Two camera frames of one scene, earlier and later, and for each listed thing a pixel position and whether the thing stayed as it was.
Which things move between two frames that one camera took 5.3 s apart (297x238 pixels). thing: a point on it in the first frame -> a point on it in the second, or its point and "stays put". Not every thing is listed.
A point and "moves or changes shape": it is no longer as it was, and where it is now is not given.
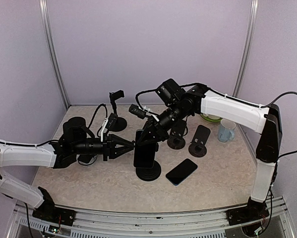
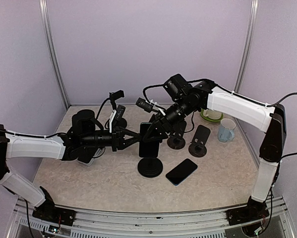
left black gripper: (109, 148) -> (118, 141)
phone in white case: (86, 159) stays put
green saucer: (207, 118) stays put
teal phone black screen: (144, 155) moves or changes shape
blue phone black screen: (181, 171) stays put
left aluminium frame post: (43, 4) stays put
